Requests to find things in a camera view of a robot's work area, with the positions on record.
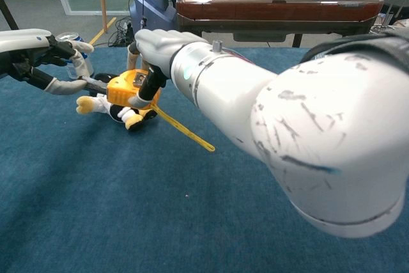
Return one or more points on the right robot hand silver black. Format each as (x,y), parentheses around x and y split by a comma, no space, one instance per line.
(159,47)

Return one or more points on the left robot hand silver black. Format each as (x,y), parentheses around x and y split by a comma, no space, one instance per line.
(22,41)

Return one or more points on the yellow tape measure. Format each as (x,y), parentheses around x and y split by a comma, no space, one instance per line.
(123,89)

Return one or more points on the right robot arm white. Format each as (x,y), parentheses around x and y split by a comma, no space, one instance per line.
(303,126)

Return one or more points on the blue grey machine base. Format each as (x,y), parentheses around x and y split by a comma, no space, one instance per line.
(153,1)

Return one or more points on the blue drink can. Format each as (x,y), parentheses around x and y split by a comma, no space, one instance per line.
(89,65)

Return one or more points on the penguin plush toy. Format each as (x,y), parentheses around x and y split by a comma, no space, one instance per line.
(118,113)

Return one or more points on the brown mahjong table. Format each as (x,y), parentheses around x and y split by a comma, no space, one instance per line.
(271,11)

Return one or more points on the blue felt table mat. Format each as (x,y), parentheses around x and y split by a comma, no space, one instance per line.
(96,206)

